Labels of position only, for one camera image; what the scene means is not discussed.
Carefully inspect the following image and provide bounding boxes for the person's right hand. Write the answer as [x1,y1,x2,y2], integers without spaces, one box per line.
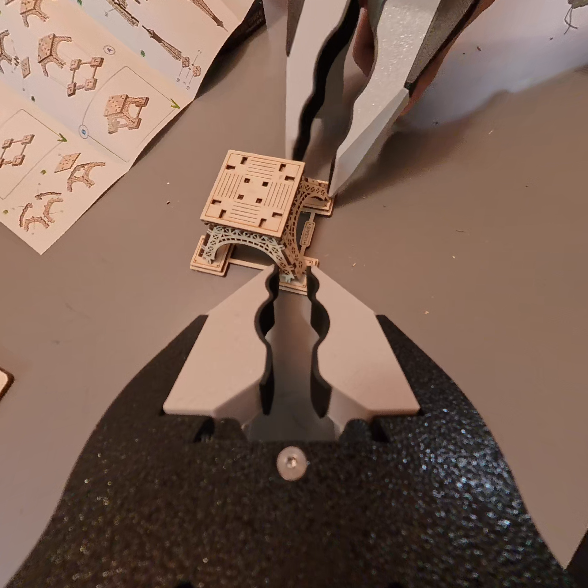
[353,7,383,80]

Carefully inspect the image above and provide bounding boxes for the wooden tower arch model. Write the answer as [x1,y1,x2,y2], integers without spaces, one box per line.
[201,149,331,283]

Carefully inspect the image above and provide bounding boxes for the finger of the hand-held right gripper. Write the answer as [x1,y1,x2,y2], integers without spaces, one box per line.
[284,0,361,161]
[328,0,439,199]

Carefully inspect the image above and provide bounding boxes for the wooden square base frame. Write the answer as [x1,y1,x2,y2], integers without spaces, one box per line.
[190,177,336,295]

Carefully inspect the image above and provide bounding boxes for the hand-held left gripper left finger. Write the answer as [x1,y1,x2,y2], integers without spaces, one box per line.
[163,266,280,420]

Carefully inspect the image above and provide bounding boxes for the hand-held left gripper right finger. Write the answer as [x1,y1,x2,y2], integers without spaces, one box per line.
[307,266,421,420]

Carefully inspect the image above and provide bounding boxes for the grey desk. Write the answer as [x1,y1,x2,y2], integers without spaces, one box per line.
[0,0,588,588]

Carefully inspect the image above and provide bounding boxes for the paper instruction sheet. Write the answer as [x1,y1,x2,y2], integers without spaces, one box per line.
[0,0,267,255]

